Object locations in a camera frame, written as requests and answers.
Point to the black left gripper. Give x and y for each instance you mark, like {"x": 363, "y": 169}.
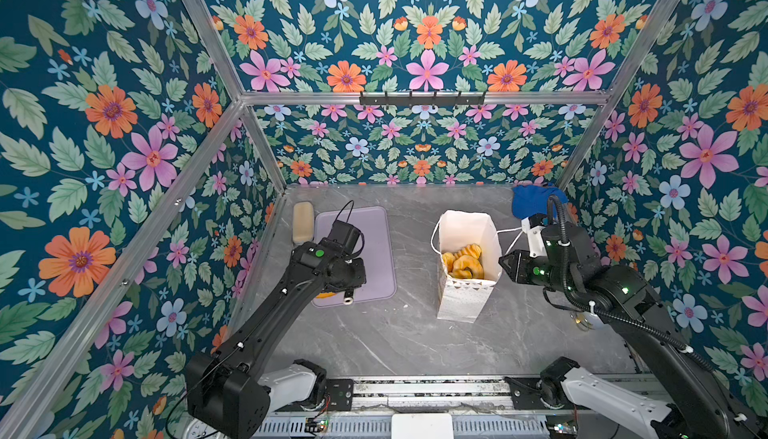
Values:
{"x": 360, "y": 281}

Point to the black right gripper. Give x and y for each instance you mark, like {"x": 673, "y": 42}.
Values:
{"x": 517, "y": 260}

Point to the ribbed spiral bread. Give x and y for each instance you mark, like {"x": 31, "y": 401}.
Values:
{"x": 473, "y": 250}

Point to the white cartoon paper bag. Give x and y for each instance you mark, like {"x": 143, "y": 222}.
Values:
{"x": 463, "y": 300}

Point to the scalloped yellow bread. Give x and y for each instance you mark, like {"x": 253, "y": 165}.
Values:
{"x": 448, "y": 259}

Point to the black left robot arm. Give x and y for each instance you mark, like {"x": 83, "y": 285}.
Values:
{"x": 228, "y": 389}

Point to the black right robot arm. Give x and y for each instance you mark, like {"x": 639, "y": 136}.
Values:
{"x": 560, "y": 258}

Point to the lilac plastic tray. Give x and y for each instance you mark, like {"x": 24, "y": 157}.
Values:
{"x": 377, "y": 255}

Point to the small analog clock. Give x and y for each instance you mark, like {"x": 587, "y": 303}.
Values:
{"x": 586, "y": 321}

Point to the blue cap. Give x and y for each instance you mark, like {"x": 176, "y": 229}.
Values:
{"x": 529, "y": 200}

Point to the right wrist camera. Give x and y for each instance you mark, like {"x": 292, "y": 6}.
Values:
{"x": 532, "y": 228}

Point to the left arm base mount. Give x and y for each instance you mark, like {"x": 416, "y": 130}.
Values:
{"x": 306, "y": 385}

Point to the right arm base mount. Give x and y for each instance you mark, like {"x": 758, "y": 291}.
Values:
{"x": 545, "y": 391}

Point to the white box on rail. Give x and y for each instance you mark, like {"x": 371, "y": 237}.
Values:
{"x": 422, "y": 426}

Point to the black hook rail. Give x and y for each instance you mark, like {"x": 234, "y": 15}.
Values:
{"x": 409, "y": 99}

